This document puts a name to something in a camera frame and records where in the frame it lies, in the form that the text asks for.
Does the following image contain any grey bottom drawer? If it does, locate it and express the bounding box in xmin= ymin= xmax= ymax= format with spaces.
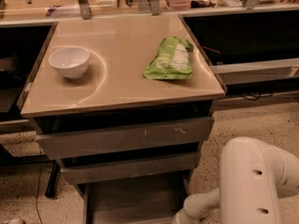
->
xmin=82 ymin=172 xmax=189 ymax=224

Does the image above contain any grey drawer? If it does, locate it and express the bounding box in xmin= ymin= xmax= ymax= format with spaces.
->
xmin=61 ymin=151 xmax=200 ymax=185
xmin=36 ymin=117 xmax=214 ymax=160
xmin=82 ymin=172 xmax=189 ymax=224

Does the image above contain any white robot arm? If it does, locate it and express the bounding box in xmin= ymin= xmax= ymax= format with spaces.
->
xmin=172 ymin=137 xmax=299 ymax=224

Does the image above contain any grey drawer cabinet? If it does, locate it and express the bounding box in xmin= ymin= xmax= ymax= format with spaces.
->
xmin=16 ymin=13 xmax=227 ymax=224

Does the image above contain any grey middle drawer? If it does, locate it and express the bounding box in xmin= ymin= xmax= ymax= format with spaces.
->
xmin=61 ymin=151 xmax=200 ymax=185

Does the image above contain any grey top drawer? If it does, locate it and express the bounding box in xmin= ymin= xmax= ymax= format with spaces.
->
xmin=36 ymin=117 xmax=214 ymax=160

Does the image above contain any green snack bag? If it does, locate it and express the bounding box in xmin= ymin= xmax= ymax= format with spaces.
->
xmin=143 ymin=36 xmax=193 ymax=80

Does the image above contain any white ceramic bowl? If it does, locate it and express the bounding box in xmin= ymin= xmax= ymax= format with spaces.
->
xmin=49 ymin=47 xmax=90 ymax=79

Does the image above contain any black table leg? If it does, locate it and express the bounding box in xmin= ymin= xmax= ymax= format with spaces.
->
xmin=45 ymin=162 xmax=60 ymax=198

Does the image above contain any grey metal post left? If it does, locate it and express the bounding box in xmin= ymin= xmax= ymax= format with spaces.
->
xmin=78 ymin=0 xmax=92 ymax=20

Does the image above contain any grey shelf rail right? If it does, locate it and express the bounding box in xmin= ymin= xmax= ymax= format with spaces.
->
xmin=211 ymin=58 xmax=299 ymax=85

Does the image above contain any black floor cable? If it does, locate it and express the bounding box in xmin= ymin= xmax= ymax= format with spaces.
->
xmin=35 ymin=147 xmax=44 ymax=224

